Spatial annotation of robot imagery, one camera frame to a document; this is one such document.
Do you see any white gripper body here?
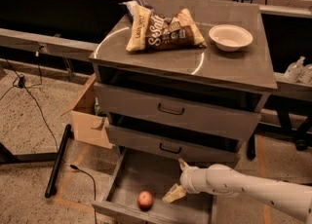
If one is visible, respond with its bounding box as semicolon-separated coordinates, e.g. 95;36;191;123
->
179;167;210;194

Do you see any red apple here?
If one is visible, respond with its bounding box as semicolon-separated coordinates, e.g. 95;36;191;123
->
137;191;153;209

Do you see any white paper bowl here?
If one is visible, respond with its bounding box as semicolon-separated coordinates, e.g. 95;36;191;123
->
209;24;254;52

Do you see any grey drawer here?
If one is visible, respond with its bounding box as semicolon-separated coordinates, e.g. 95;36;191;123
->
93;149;217;224
105;124;240;168
94;83;260;141

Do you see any grey drawer cabinet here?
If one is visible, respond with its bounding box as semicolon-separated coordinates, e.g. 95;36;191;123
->
91;0;277;154

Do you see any cardboard box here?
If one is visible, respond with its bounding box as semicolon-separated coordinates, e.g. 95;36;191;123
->
63;74;113;149

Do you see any grey middle drawer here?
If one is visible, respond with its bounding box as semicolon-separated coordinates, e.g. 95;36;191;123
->
105;124;240;168

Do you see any black plugged floor cable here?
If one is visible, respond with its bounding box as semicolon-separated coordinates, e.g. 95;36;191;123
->
69;164;98;224

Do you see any brown sesame snack bag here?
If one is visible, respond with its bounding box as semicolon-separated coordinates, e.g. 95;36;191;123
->
126;5;207;52

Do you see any grey workbench rail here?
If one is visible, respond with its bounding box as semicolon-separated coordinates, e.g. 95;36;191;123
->
0;28;98;61

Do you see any clear pump bottle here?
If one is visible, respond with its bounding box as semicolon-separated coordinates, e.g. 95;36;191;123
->
284;56;305;82

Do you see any grey top drawer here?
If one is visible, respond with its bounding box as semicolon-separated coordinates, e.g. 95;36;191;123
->
94;83;260;141

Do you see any white blue snack bag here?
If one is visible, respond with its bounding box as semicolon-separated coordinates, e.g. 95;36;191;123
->
122;0;155;21

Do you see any black table leg base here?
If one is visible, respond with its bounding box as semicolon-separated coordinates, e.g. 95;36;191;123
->
0;125;72;199

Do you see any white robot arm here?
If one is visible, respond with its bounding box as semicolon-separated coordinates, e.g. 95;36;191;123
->
162;159;312;224

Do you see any grey bottom drawer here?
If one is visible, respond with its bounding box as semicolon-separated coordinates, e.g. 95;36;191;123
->
93;149;217;224

